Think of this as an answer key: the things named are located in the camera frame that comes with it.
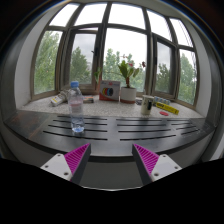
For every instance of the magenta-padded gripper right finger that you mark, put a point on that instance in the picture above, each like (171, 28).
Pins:
(146, 160)

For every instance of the clear blue-capped water bottle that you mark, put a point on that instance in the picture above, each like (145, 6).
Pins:
(76, 106)

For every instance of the light blue flat pack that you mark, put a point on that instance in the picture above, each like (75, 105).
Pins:
(162, 100)

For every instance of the small colourful booklet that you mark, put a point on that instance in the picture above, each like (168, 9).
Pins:
(88, 99)

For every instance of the black patterned marker card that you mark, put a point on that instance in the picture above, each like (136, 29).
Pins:
(138, 101)

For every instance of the red and white printed box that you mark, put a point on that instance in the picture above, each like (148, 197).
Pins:
(109, 90)

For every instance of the flat round red coaster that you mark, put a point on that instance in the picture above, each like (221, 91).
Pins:
(164, 113)

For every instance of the brown-framed bay window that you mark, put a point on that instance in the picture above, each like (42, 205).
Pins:
(103, 36)

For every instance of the long yellow box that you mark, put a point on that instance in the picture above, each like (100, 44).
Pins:
(167, 108)

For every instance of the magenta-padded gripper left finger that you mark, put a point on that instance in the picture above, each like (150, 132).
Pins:
(77, 159)

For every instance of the white and yellow packet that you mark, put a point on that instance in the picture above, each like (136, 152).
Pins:
(59, 99)

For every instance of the flowering plant in white pot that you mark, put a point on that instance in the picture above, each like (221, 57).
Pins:
(128, 94)

